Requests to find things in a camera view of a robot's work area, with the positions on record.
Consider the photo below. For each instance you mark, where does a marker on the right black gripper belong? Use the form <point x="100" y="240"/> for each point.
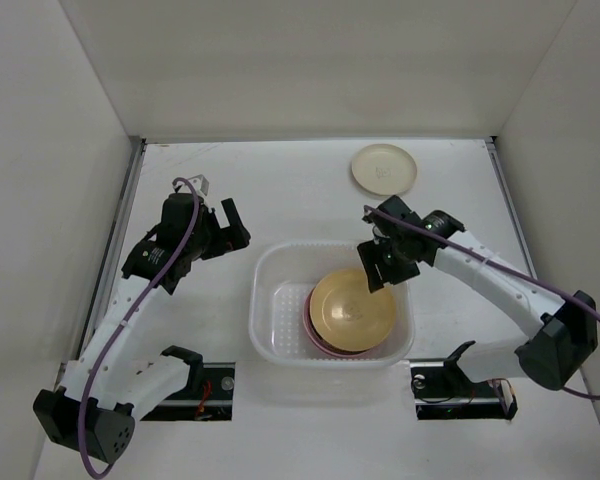
<point x="389" y="255"/>

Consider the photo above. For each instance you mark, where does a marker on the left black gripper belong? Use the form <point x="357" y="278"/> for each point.
<point x="237" y="234"/>

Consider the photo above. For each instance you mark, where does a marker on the orange plate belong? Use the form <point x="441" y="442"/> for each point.
<point x="346" y="317"/>

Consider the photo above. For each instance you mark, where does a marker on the pink plate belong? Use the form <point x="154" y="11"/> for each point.
<point x="318" y="341"/>

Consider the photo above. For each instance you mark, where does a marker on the cream plate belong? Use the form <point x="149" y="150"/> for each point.
<point x="384" y="169"/>

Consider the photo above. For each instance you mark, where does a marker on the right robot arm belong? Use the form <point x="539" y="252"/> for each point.
<point x="559" y="330"/>

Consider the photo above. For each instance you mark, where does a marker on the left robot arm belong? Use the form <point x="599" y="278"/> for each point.
<point x="97" y="405"/>

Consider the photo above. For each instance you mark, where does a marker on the white plastic bin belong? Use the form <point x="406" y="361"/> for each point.
<point x="284" y="276"/>

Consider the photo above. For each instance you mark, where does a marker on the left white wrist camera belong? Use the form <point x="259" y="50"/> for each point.
<point x="199" y="183"/>

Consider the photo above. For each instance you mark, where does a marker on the left aluminium rail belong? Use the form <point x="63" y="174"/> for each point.
<point x="107" y="270"/>

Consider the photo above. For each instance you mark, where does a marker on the aluminium rail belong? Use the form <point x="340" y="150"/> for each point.
<point x="107" y="270"/>
<point x="499" y="172"/>

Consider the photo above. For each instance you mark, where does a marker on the right aluminium rail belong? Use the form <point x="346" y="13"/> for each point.
<point x="499" y="172"/>

